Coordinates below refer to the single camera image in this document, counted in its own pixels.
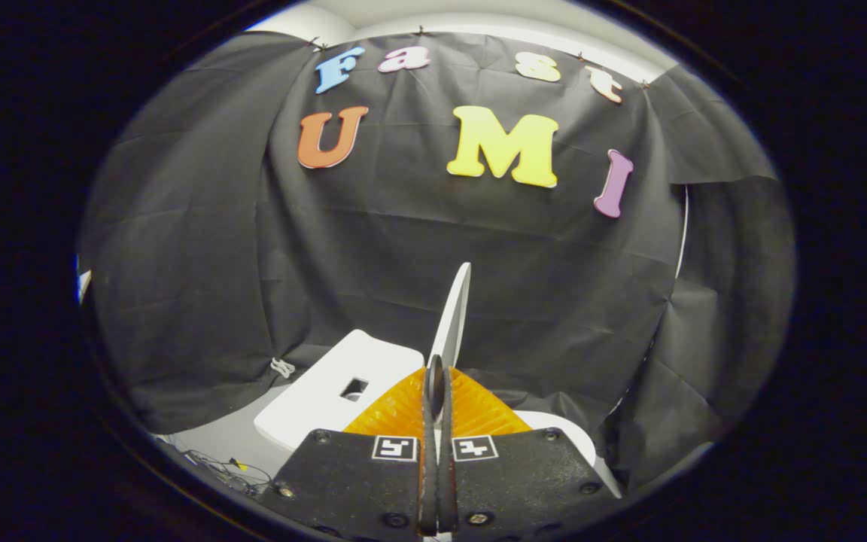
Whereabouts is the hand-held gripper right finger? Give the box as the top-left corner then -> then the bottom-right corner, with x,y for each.
437,360 -> 622,540

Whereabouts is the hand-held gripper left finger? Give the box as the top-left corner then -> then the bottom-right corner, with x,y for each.
260,355 -> 440,540

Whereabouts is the black backdrop cloth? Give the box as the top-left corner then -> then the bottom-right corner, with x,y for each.
78,30 -> 796,492

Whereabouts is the tangle of dark cables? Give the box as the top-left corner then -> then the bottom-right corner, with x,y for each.
176,449 -> 276,499

